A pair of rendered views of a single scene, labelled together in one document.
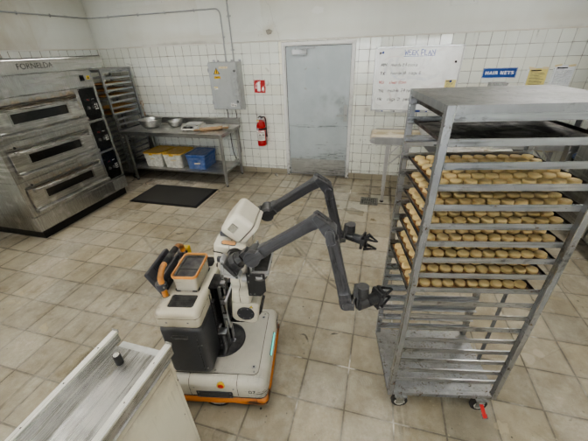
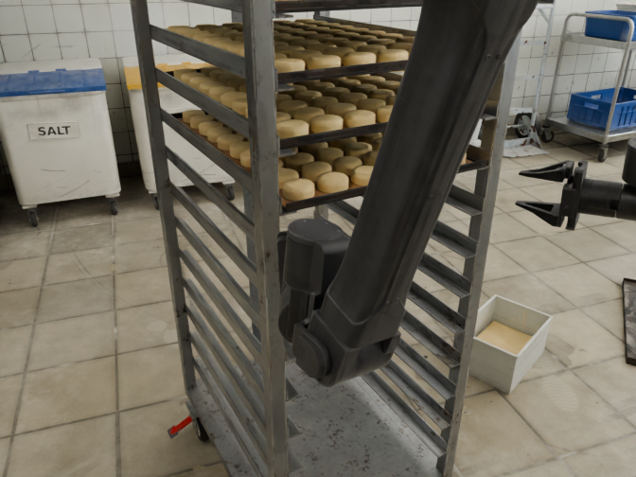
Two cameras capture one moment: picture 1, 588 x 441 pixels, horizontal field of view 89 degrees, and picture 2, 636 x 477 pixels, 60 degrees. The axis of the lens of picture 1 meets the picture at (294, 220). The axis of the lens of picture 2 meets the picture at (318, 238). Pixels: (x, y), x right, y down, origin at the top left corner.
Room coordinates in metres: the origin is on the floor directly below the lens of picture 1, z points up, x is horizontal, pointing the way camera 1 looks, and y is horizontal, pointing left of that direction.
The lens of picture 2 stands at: (1.90, 0.05, 1.28)
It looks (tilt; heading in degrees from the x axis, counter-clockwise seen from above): 27 degrees down; 235
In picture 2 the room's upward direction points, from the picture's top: straight up
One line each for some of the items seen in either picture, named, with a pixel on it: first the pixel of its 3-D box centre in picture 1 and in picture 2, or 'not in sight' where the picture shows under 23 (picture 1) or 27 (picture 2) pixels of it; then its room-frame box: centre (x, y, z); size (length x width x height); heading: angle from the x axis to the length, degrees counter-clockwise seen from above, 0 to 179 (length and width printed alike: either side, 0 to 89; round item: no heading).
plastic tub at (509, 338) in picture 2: not in sight; (502, 342); (0.47, -0.86, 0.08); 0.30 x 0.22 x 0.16; 14
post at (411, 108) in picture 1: (391, 239); (265, 200); (1.53, -0.60, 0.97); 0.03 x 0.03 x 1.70; 85
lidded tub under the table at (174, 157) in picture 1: (179, 157); not in sight; (5.34, 2.03, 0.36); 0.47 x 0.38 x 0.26; 164
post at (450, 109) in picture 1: (411, 290); (491, 151); (1.08, -0.56, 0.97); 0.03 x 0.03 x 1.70; 85
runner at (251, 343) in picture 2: (432, 288); (225, 305); (1.48, -0.90, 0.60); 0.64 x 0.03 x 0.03; 85
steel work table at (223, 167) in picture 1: (185, 150); not in sight; (5.30, 1.88, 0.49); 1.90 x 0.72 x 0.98; 74
